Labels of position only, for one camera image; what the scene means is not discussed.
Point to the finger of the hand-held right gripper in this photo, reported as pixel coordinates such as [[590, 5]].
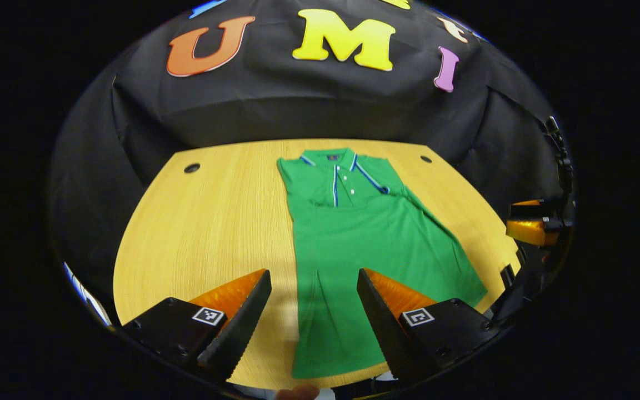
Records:
[[531, 211], [528, 232]]

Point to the black backdrop cloth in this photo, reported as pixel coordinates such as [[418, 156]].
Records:
[[298, 100]]

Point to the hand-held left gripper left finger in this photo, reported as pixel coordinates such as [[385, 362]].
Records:
[[239, 333]]

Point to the green polo T-shirt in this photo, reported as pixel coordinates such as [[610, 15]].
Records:
[[353, 239]]

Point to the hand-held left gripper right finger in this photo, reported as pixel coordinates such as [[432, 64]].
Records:
[[381, 328]]

